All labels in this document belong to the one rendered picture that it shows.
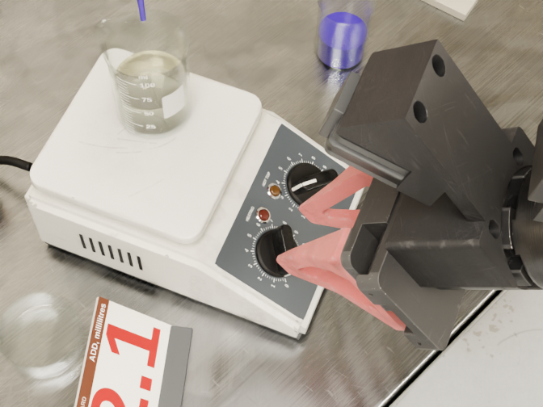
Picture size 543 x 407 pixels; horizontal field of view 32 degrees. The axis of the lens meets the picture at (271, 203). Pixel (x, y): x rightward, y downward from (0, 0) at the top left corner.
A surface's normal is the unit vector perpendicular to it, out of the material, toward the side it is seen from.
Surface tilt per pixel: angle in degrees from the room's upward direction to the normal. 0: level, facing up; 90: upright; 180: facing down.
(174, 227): 0
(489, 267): 90
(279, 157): 30
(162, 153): 0
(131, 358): 40
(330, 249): 62
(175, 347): 0
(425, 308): 50
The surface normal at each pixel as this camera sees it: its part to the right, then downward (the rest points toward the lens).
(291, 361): 0.03, -0.49
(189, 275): -0.37, 0.81
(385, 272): 0.72, -0.06
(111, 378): 0.66, -0.31
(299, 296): 0.49, -0.26
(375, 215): -0.58, -0.59
